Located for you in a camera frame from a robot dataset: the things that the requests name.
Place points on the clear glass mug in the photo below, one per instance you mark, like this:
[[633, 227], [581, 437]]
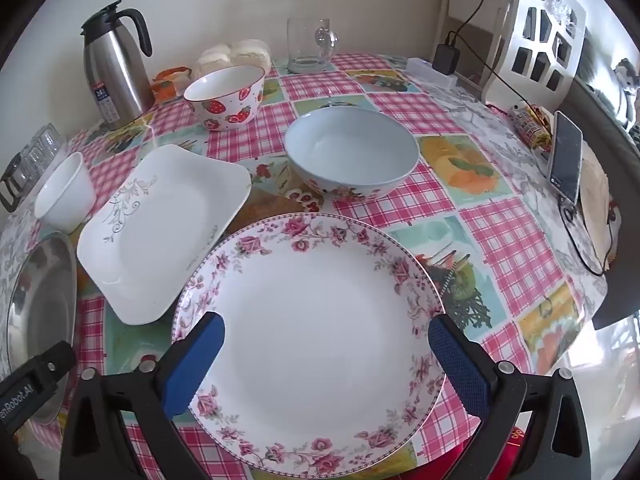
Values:
[[305, 45]]

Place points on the orange snack packet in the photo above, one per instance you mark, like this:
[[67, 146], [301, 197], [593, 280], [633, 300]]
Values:
[[167, 82]]

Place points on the stainless steel thermos jug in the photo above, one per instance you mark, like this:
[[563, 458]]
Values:
[[112, 70]]

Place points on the round floral plate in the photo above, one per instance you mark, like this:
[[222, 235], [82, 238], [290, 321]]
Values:
[[310, 320]]

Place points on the stainless steel basin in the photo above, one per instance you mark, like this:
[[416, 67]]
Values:
[[45, 300]]

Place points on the beige paper sheet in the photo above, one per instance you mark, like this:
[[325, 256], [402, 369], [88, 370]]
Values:
[[595, 195]]

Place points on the smartphone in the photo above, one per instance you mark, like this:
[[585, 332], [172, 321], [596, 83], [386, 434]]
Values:
[[565, 155]]

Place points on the pink checked tablecloth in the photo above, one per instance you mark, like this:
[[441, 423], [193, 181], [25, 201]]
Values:
[[440, 200]]

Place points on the colourful candy roll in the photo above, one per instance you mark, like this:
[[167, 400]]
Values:
[[525, 125]]

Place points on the white rectangular plate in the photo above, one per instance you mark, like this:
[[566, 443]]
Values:
[[155, 230]]

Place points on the small white bowl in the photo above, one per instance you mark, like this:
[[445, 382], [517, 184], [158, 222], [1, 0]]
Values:
[[62, 195]]

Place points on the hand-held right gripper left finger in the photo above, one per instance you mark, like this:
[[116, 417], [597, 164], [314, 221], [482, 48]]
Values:
[[195, 360]]

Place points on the grey floral tablecloth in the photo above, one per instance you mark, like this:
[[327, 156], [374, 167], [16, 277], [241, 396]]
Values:
[[505, 170]]

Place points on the grey sofa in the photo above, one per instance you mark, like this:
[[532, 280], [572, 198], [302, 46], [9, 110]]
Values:
[[600, 105]]

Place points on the strawberry print bowl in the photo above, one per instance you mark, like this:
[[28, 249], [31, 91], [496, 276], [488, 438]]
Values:
[[225, 95]]

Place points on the white chair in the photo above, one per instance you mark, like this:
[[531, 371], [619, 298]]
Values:
[[520, 35]]

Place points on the white power strip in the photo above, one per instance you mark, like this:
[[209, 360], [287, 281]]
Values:
[[420, 67]]

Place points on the bag of white steamed buns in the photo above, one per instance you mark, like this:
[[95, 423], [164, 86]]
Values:
[[235, 55]]

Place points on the grey plush toy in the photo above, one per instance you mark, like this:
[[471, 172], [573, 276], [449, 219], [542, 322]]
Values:
[[627, 85]]

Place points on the black charger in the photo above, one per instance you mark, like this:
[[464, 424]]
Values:
[[444, 57]]

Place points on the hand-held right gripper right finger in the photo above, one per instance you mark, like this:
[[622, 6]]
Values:
[[460, 360]]

